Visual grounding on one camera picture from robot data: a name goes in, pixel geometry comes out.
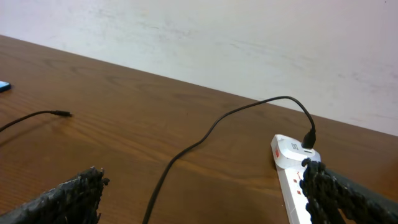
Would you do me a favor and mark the white USB charger adapter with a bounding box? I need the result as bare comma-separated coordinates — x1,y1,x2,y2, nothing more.
271,134,321,169

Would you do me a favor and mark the blue Galaxy smartphone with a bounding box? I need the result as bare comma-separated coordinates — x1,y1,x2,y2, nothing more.
0,81,12,93

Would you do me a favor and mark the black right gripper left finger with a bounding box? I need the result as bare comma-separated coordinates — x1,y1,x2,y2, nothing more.
1,167,109,224

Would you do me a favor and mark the white power strip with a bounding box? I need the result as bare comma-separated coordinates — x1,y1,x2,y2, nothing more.
276,165,311,224

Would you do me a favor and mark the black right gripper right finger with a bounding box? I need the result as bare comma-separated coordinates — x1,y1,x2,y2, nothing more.
300,158,397,224

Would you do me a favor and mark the black USB charging cable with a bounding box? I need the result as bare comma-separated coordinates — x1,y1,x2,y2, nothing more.
0,95,317,224

